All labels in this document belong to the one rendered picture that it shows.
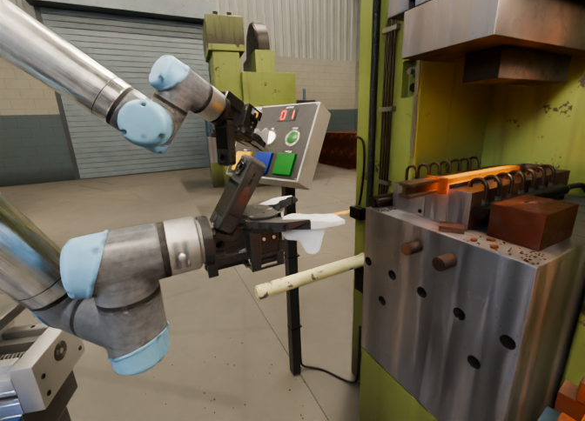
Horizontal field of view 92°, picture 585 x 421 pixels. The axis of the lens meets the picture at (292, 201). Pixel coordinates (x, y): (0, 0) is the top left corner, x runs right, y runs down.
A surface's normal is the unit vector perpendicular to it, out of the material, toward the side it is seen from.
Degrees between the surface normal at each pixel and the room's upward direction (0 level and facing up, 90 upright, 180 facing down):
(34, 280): 101
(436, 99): 90
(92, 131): 90
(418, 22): 90
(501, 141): 90
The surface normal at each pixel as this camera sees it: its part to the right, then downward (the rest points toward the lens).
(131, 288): 0.62, 0.19
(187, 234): 0.32, -0.46
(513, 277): -0.89, 0.15
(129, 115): 0.29, 0.25
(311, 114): -0.55, -0.28
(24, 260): 0.89, 0.13
